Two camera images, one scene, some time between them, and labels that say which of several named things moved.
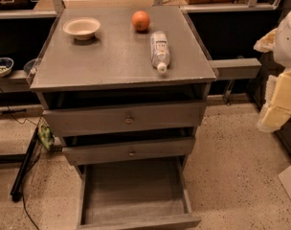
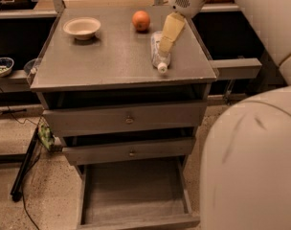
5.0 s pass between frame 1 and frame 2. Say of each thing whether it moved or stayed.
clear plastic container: stayed
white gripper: moved
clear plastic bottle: stayed
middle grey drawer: stayed
